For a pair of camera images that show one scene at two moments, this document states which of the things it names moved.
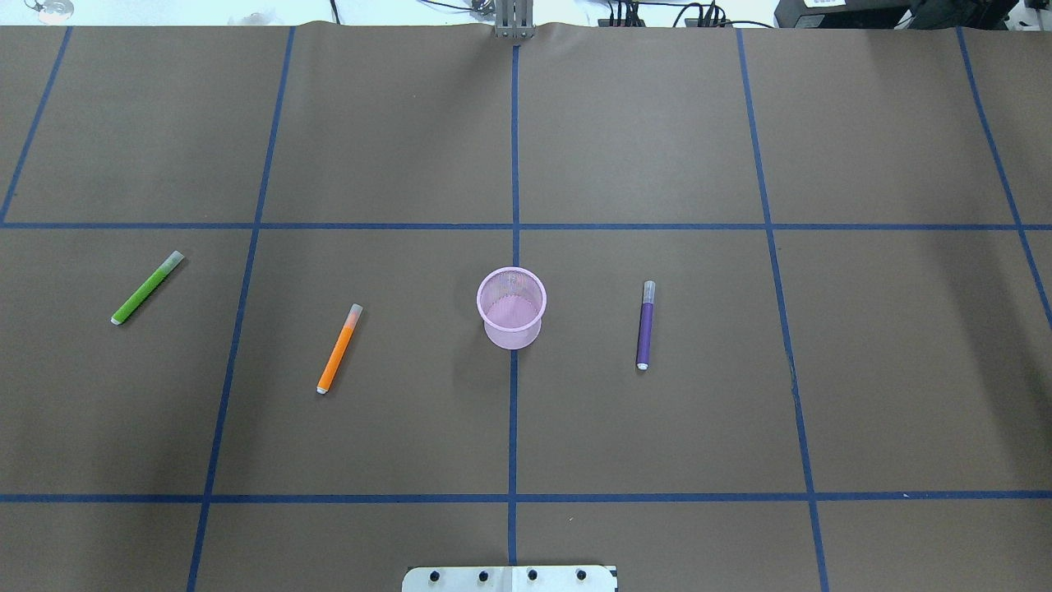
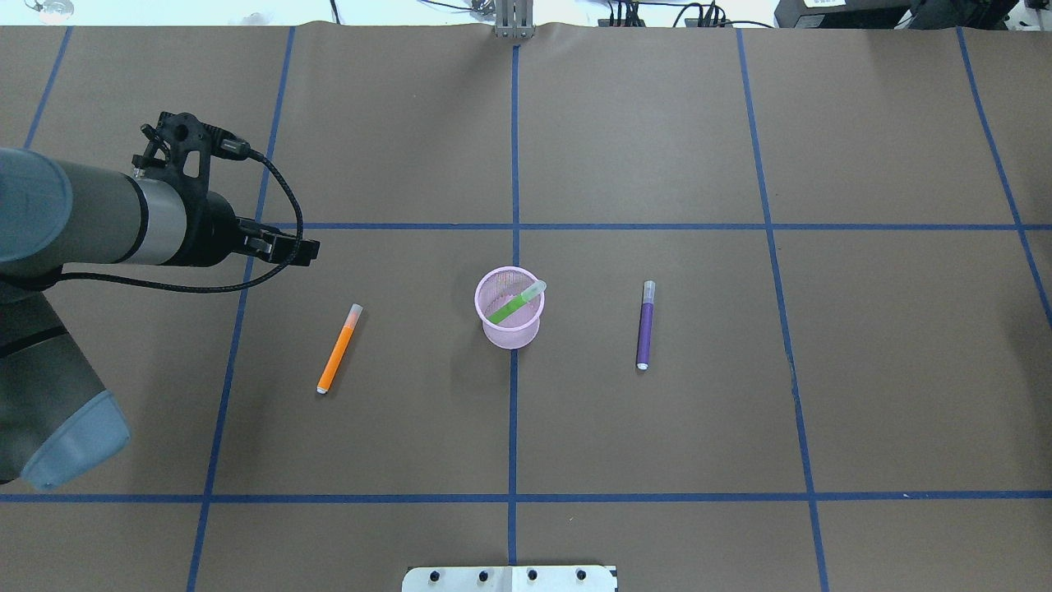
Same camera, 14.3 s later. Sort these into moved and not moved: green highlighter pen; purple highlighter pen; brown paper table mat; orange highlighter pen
Moved: green highlighter pen
Not moved: orange highlighter pen; brown paper table mat; purple highlighter pen
